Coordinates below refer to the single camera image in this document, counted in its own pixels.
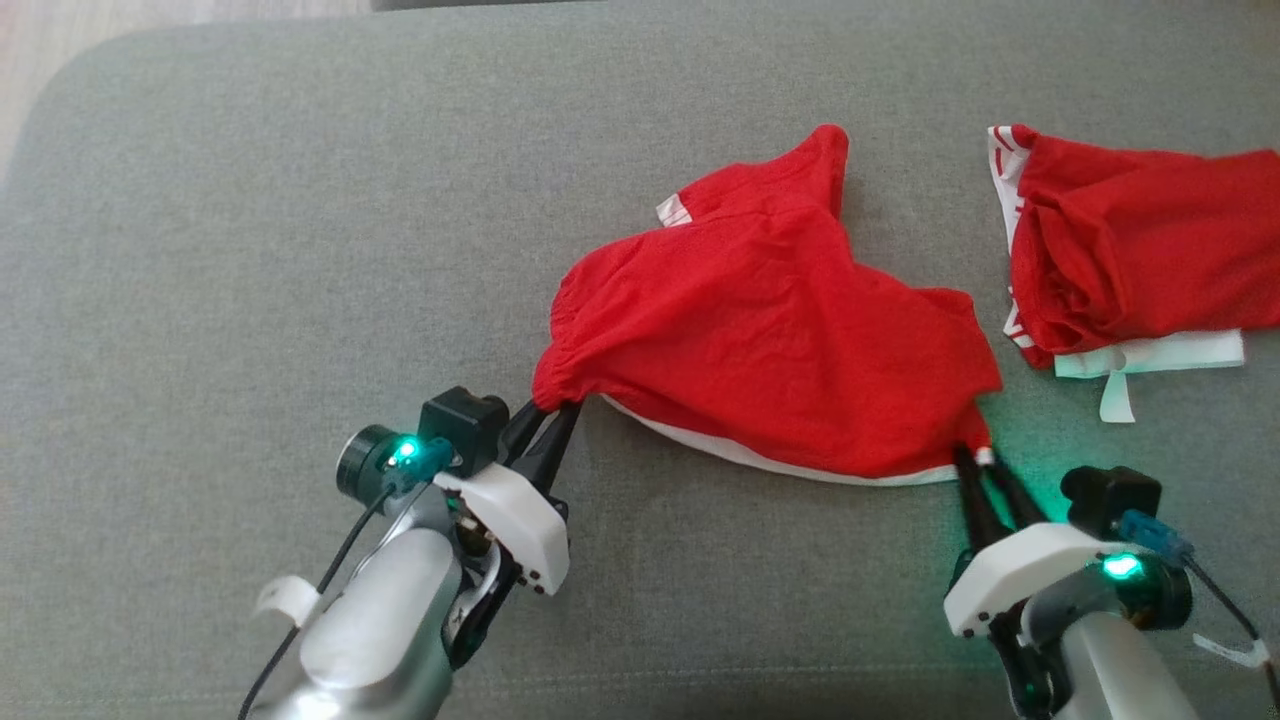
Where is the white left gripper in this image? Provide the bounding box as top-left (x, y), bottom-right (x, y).
top-left (432, 398), bottom-right (584, 597)

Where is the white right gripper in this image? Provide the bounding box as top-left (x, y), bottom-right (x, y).
top-left (942, 444), bottom-right (1138, 640)

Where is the red shorts white trim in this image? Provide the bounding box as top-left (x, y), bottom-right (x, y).
top-left (531, 123), bottom-right (1004, 489)

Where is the red basketball jersey white trim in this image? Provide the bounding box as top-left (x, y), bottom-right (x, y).
top-left (987, 123), bottom-right (1280, 424)

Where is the wide grey sofa seat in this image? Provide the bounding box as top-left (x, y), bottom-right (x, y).
top-left (0, 0), bottom-right (1280, 720)

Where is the black left cable blue plug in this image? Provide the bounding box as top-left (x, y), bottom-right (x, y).
top-left (237, 438), bottom-right (453, 720)

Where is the black cable blue plug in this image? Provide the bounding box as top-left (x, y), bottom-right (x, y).
top-left (237, 438), bottom-right (453, 720)
top-left (1117, 509), bottom-right (1280, 703)

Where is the black right cable blue plug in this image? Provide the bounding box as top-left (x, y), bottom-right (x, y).
top-left (1117, 509), bottom-right (1280, 703)

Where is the white right arm cable strap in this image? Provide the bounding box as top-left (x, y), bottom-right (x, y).
top-left (1194, 632), bottom-right (1272, 670)

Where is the white arm cable strap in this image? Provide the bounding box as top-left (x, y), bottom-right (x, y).
top-left (1194, 632), bottom-right (1272, 670)
top-left (254, 574), bottom-right (322, 630)

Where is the white left arm cable strap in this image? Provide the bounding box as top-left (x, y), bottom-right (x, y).
top-left (254, 574), bottom-right (322, 630)

